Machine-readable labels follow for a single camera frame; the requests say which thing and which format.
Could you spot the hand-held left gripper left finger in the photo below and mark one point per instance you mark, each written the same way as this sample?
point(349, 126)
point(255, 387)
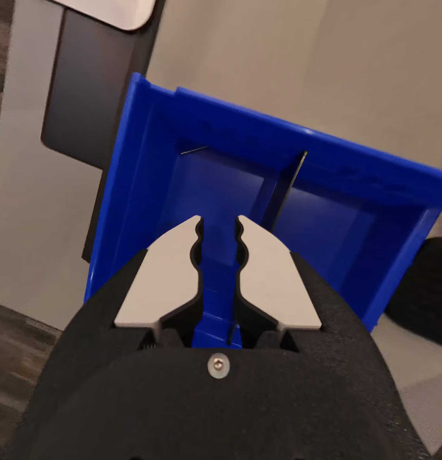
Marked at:
point(163, 284)

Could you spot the blue plastic bin with divider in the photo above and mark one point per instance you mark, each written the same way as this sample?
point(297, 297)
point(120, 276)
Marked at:
point(224, 125)

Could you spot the dark desk pad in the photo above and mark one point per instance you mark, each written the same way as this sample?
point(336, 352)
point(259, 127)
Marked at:
point(84, 90)

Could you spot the long steel bolt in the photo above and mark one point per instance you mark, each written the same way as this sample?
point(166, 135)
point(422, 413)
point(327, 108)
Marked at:
point(194, 150)

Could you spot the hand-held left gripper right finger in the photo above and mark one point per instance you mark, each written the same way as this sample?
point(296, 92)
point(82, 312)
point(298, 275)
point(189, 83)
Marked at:
point(275, 287)

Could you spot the black bin divider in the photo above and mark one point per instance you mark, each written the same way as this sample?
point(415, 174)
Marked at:
point(294, 176)

